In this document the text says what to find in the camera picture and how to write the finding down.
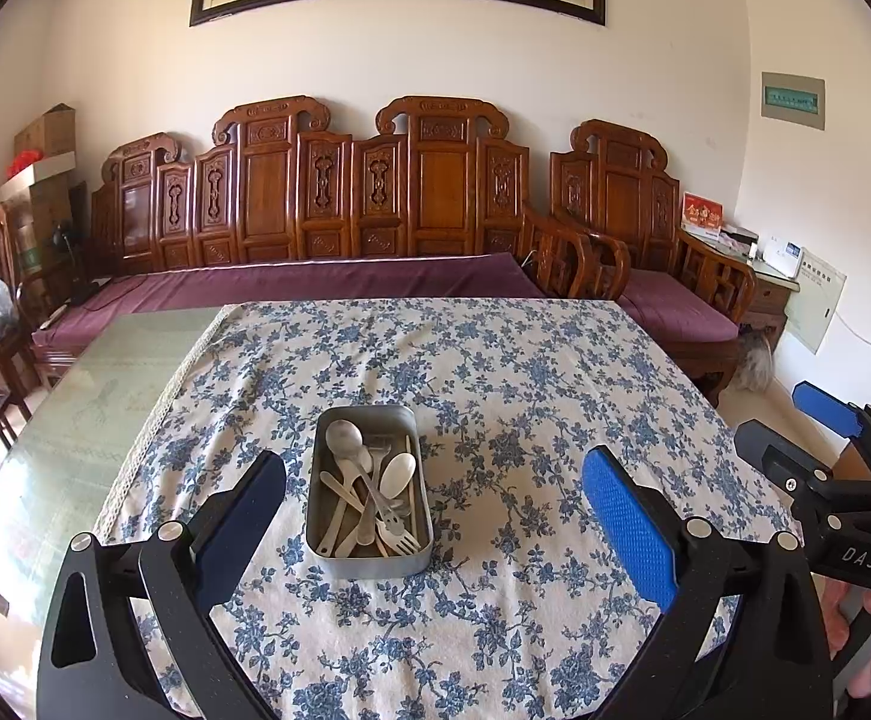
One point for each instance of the blue floral tablecloth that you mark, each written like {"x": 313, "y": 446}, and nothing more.
{"x": 525, "y": 375}

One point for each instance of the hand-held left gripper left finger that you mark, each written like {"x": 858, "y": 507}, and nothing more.
{"x": 244, "y": 532}

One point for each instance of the stack of cardboard boxes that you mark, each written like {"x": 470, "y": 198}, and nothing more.
{"x": 42, "y": 232}

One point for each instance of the long purple sofa cushion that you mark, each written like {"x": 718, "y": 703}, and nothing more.
{"x": 293, "y": 281}

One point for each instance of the green wall panel box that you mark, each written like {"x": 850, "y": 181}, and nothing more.
{"x": 793, "y": 99}

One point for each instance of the carved wooden sofa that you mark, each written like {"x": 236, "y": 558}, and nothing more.
{"x": 270, "y": 187}

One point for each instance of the square purple seat cushion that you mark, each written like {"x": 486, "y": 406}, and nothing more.
{"x": 675, "y": 304}

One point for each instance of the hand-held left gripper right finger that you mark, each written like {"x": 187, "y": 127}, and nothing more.
{"x": 630, "y": 525}

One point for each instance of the white plastic spoon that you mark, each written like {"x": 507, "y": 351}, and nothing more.
{"x": 398, "y": 472}
{"x": 334, "y": 521}

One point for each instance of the grey fluffy bundle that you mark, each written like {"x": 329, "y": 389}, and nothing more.
{"x": 754, "y": 364}

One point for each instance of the white wall cabinet door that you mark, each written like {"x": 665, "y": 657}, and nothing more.
{"x": 816, "y": 300}

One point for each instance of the metal spoon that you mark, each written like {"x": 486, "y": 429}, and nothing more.
{"x": 345, "y": 435}

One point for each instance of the brown cardboard box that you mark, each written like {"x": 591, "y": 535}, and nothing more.
{"x": 45, "y": 131}

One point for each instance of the carved wooden armchair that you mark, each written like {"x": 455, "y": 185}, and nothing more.
{"x": 615, "y": 187}

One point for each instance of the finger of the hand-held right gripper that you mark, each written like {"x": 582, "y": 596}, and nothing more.
{"x": 777, "y": 457}
{"x": 825, "y": 409}

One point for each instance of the white plastic fork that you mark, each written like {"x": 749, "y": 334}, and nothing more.
{"x": 364, "y": 536}

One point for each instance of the long white box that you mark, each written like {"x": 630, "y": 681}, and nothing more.
{"x": 34, "y": 174}

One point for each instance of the metal fork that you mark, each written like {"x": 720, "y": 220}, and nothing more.
{"x": 405, "y": 540}

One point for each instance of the rectangular metal tin tray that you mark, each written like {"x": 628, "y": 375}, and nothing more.
{"x": 375, "y": 566}

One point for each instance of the wooden side table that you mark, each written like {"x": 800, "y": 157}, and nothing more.
{"x": 765, "y": 300}

